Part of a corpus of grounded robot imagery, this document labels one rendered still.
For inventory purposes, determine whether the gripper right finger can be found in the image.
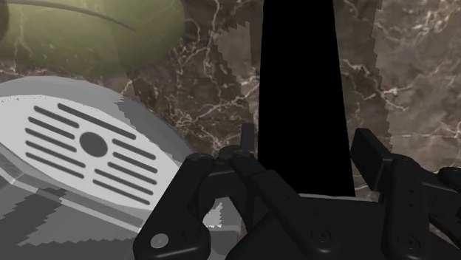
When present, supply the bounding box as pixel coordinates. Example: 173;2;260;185
350;127;461;260

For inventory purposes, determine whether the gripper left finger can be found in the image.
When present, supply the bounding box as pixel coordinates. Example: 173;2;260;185
132;123;341;260

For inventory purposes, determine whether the tall black block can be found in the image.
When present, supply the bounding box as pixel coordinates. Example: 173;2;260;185
256;0;357;197

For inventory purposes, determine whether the green round object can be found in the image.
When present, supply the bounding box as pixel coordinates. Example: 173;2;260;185
0;0;187;78

